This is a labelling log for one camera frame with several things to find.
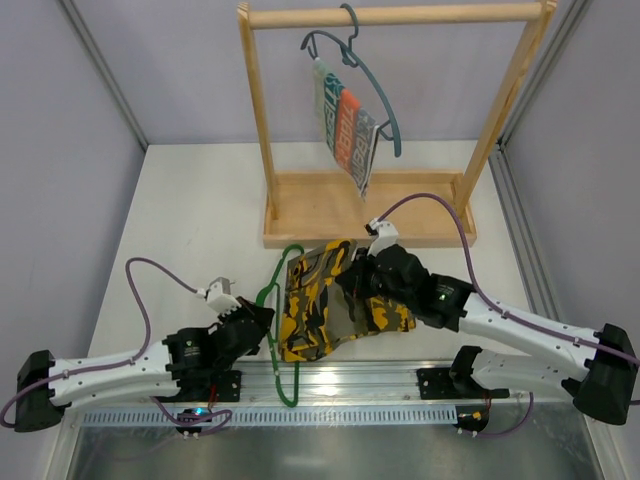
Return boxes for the green wire hanger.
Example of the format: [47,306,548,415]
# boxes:
[255,244,305,408]

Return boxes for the camouflage yellow green trousers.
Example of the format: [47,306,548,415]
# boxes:
[278,239,416,363]

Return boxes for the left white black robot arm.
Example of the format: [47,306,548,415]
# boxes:
[4,297,275,433]

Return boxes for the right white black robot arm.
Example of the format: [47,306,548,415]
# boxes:
[336,245,639,426]

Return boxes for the blue plastic hanger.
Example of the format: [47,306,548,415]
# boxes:
[300,3,402,158]

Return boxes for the patterned folded garment on hanger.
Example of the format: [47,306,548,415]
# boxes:
[312,57,380,200]

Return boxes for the wooden clothes rack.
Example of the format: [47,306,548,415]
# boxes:
[236,1,557,248]

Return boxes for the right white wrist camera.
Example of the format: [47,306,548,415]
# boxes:
[365,218,399,257]

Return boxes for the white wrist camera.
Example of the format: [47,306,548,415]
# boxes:
[195,277,241,316]
[365,218,399,257]

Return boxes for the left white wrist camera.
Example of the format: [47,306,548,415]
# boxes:
[195,277,241,316]

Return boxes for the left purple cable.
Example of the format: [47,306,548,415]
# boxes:
[0,257,234,436]

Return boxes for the purple cable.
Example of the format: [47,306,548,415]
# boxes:
[0,257,234,436]
[377,193,640,439]

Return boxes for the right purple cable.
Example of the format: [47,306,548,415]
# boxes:
[377,193,640,439]

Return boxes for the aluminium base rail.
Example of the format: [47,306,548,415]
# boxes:
[59,358,576,406]

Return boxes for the slotted grey cable duct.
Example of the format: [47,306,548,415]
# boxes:
[82,404,458,428]

